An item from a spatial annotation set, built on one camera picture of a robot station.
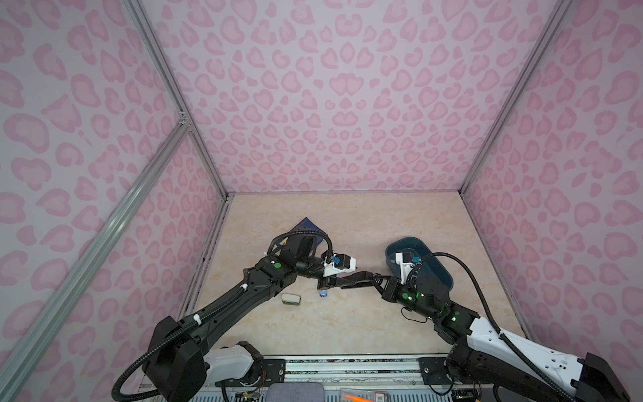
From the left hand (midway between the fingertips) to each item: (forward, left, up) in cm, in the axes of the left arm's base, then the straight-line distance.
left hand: (355, 269), depth 70 cm
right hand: (-1, -4, -5) cm, 6 cm away
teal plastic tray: (+12, -31, -22) cm, 40 cm away
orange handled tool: (-28, -6, -20) cm, 35 cm away
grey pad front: (-27, +17, -19) cm, 37 cm away
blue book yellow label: (+32, +18, -21) cm, 42 cm away
